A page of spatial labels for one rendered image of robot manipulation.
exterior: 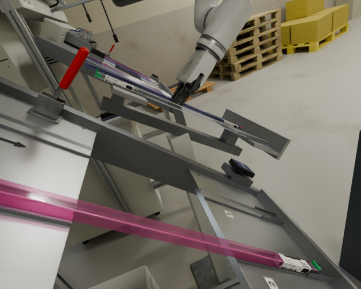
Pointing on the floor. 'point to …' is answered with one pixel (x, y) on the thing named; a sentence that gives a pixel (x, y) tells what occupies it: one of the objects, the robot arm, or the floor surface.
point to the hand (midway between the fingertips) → (177, 101)
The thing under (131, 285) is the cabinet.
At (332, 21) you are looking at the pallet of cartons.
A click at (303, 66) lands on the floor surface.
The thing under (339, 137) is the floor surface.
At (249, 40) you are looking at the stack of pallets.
